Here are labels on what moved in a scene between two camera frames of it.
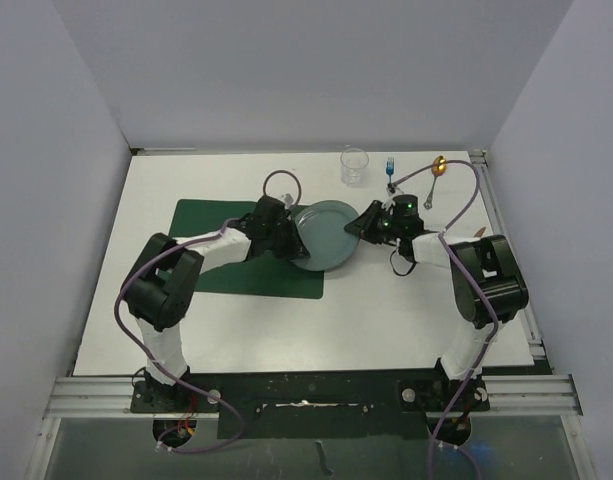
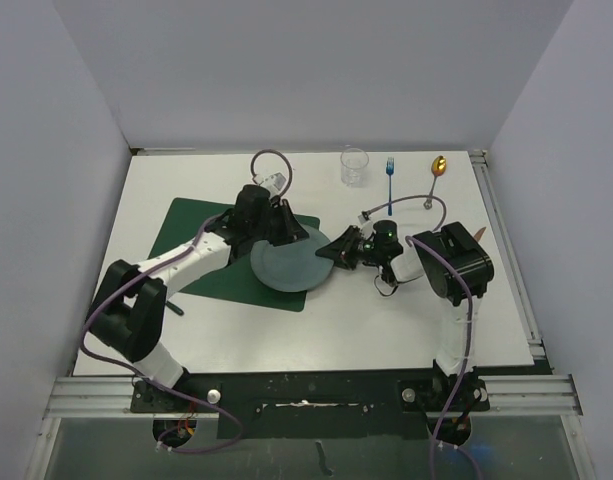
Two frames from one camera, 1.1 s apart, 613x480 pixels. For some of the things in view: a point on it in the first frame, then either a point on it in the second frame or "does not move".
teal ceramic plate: [321, 230] to [292, 266]
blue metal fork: [390, 168] does not move
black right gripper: [364, 224] to [341, 250]
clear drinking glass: [353, 162] does not move
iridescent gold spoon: [439, 167] does not move
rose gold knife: [480, 232] does not move
